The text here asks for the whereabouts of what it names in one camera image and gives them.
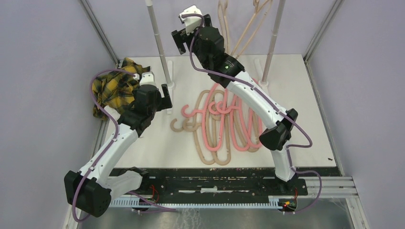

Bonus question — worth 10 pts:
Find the beige hanger hung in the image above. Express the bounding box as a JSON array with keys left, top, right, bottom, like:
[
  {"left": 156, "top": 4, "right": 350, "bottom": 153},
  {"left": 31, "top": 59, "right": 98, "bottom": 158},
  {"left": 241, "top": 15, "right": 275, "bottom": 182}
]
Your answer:
[
  {"left": 217, "top": 0, "right": 231, "bottom": 52},
  {"left": 231, "top": 0, "right": 274, "bottom": 59}
]

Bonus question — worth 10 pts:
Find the beige hanger with left hook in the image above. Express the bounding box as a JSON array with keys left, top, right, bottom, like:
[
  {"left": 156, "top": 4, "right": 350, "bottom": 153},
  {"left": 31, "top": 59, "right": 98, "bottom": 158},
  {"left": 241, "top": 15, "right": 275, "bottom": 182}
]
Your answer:
[{"left": 170, "top": 90, "right": 232, "bottom": 166}]

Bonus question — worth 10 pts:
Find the white rack foot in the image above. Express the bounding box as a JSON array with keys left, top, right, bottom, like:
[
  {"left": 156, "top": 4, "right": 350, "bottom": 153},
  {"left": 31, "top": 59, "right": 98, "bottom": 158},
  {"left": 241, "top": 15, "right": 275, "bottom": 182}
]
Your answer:
[
  {"left": 254, "top": 58, "right": 270, "bottom": 95},
  {"left": 166, "top": 60, "right": 175, "bottom": 115}
]

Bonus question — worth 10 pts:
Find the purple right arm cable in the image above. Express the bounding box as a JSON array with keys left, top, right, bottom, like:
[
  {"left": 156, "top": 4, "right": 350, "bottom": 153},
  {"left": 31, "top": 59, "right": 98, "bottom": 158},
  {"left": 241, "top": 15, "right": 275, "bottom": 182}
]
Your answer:
[{"left": 180, "top": 13, "right": 323, "bottom": 214}]

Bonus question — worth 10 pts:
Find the pink hanger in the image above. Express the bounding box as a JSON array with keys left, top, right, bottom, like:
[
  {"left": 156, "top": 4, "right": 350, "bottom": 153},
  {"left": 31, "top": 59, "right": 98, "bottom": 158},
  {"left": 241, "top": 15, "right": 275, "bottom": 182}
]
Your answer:
[
  {"left": 210, "top": 89, "right": 263, "bottom": 152},
  {"left": 181, "top": 83, "right": 232, "bottom": 154}
]

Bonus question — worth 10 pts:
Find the left white rack foot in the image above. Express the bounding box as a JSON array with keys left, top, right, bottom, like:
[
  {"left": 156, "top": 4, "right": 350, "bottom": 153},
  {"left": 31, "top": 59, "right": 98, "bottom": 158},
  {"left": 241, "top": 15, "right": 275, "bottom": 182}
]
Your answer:
[{"left": 166, "top": 60, "right": 175, "bottom": 115}]

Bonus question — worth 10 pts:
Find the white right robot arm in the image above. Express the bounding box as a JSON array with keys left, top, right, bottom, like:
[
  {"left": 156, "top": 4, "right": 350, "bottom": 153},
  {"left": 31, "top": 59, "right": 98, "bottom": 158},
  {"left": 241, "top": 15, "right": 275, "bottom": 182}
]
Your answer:
[{"left": 171, "top": 13, "right": 298, "bottom": 195}]

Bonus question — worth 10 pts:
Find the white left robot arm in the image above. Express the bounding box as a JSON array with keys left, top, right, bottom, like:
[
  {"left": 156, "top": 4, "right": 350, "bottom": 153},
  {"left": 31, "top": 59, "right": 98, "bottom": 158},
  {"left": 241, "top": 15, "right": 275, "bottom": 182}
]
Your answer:
[{"left": 64, "top": 84, "right": 172, "bottom": 218}]

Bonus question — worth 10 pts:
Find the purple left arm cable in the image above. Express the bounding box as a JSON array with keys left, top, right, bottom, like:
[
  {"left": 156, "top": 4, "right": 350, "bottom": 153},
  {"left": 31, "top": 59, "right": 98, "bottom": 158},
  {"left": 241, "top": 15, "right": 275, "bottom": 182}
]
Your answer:
[{"left": 72, "top": 70, "right": 140, "bottom": 222}]

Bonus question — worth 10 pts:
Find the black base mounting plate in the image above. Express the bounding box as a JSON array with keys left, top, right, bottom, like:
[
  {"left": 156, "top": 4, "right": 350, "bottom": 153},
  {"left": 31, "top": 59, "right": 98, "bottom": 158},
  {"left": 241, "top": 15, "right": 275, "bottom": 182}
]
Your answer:
[{"left": 131, "top": 167, "right": 308, "bottom": 204}]

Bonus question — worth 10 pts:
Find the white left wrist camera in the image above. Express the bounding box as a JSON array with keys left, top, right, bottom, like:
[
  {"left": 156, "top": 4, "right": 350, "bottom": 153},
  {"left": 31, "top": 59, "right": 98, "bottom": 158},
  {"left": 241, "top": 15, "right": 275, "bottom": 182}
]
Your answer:
[{"left": 132, "top": 72, "right": 156, "bottom": 86}]

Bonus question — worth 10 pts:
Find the white slotted cable duct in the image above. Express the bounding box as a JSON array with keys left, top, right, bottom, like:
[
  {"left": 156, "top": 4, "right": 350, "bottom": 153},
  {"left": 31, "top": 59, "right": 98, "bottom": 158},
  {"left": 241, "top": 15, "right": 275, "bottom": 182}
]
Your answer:
[{"left": 109, "top": 195, "right": 283, "bottom": 209}]

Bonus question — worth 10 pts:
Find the pink hanger right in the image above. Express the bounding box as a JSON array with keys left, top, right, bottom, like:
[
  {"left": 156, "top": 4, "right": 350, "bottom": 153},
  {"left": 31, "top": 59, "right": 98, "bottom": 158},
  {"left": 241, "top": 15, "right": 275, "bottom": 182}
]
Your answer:
[{"left": 210, "top": 89, "right": 263, "bottom": 152}]

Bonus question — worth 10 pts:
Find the right grey rack pole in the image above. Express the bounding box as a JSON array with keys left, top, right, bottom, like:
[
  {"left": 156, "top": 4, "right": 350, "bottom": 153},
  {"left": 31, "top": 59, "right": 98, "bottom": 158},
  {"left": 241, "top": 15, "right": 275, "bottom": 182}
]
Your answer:
[{"left": 261, "top": 0, "right": 286, "bottom": 85}]

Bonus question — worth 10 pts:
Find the pink hanger left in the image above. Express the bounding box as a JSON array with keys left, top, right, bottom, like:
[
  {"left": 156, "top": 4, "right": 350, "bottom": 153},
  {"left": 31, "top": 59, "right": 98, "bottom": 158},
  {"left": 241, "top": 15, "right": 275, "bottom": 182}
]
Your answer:
[{"left": 181, "top": 83, "right": 232, "bottom": 154}]

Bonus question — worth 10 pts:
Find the left grey rack pole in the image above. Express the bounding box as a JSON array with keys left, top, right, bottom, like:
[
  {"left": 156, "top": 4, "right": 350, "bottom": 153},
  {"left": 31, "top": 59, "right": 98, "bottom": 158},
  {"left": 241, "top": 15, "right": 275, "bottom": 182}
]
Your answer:
[{"left": 145, "top": 0, "right": 173, "bottom": 87}]

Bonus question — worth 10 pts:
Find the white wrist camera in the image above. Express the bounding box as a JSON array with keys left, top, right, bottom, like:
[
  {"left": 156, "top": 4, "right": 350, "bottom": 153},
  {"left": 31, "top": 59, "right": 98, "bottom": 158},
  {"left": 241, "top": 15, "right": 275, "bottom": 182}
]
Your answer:
[
  {"left": 179, "top": 5, "right": 203, "bottom": 35},
  {"left": 132, "top": 72, "right": 156, "bottom": 86}
]

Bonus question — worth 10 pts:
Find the grey rack pole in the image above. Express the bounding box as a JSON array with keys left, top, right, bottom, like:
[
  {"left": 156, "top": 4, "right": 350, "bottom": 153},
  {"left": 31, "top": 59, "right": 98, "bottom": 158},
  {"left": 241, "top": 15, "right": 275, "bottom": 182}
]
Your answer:
[
  {"left": 145, "top": 0, "right": 173, "bottom": 87},
  {"left": 261, "top": 0, "right": 286, "bottom": 85}
]

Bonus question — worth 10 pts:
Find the right white rack foot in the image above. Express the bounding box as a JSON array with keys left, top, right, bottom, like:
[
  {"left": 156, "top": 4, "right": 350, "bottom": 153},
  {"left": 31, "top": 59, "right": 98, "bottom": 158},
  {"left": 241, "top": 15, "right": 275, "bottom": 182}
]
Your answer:
[{"left": 254, "top": 58, "right": 270, "bottom": 95}]

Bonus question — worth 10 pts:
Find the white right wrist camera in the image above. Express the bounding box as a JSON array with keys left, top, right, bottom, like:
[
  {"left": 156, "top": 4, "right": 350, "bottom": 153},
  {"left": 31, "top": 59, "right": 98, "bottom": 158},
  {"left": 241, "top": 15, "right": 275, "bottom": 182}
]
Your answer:
[{"left": 179, "top": 5, "right": 203, "bottom": 35}]

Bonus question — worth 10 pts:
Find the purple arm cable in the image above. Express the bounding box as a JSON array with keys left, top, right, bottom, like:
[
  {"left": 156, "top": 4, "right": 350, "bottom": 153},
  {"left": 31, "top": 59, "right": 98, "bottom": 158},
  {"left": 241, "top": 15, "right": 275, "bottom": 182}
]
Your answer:
[
  {"left": 72, "top": 70, "right": 140, "bottom": 222},
  {"left": 180, "top": 13, "right": 323, "bottom": 214}
]

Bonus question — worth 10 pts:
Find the yellow plaid shirt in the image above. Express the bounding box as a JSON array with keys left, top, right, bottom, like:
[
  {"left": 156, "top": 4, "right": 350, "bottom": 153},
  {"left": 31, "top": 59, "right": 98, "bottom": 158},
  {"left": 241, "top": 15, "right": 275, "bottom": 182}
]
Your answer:
[{"left": 92, "top": 58, "right": 151, "bottom": 120}]

